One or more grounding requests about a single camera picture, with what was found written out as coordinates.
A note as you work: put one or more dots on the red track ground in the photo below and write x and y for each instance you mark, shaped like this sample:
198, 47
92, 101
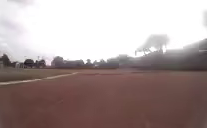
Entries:
104, 100

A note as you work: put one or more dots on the row of distant trees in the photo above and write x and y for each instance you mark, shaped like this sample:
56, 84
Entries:
59, 62

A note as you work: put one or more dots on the tall spreading tree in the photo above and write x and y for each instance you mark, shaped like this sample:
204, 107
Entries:
154, 41

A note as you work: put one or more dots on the pale kerb line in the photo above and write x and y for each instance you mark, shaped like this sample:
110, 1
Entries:
31, 80

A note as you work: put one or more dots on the grass strip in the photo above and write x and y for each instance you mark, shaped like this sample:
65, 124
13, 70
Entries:
21, 74

